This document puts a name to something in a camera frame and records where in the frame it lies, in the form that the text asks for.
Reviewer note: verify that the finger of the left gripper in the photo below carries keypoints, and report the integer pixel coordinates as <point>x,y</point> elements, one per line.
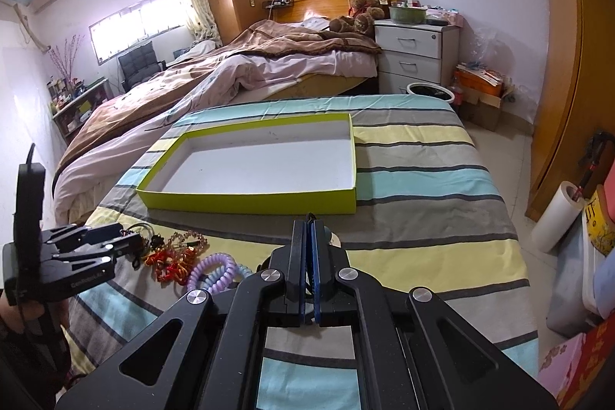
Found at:
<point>129,243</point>
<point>103,233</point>

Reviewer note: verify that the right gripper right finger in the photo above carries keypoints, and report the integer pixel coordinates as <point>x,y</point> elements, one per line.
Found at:
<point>334,303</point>

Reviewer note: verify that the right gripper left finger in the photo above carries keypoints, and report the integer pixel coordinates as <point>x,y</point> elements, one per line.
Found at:
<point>289,308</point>

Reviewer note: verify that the red gold knot ornament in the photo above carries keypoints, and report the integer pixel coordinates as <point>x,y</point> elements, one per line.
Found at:
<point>171,266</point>

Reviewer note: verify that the black gold hair clip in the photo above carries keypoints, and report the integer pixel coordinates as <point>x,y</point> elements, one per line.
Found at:
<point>155,242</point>

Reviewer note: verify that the left hand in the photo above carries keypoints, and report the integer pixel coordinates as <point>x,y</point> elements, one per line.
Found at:
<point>15,317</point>

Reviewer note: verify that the brown pink duvet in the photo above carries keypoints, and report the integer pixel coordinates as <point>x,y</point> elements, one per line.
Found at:
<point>264,59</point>

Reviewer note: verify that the lime green shallow box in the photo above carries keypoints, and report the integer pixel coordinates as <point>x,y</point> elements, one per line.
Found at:
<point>277,167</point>

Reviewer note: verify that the low desk shelf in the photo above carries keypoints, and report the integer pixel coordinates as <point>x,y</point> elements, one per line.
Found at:
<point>69,116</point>

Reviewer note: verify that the pink flower branches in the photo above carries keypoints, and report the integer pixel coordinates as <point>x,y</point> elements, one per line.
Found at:
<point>63,58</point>

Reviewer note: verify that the black office chair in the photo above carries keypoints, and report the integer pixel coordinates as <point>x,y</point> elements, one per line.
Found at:
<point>139,65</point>

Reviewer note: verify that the white black waste bin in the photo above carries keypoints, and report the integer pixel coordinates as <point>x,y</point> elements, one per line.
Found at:
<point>429,89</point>

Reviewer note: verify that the white bedside drawer cabinet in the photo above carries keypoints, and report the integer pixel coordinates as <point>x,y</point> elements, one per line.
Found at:
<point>415,53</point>

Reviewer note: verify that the white paper roll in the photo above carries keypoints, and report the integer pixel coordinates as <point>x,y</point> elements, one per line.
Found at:
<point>559,215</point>

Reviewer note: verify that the cardboard box with books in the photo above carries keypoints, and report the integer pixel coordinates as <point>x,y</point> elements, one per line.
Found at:
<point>483,94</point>

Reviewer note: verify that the wooden headboard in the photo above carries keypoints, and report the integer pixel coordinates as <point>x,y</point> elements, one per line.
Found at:
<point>299,10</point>

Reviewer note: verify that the brown teddy bear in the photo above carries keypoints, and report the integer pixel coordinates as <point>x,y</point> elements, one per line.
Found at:
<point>361,17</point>

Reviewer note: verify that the green bowl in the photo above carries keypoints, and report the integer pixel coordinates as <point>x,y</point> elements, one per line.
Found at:
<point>408,15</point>

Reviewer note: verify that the pink plastic box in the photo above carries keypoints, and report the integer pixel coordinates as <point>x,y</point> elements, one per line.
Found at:
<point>607,206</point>

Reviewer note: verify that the large wooden wardrobe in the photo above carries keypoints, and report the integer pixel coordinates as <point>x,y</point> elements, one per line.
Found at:
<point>577,99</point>

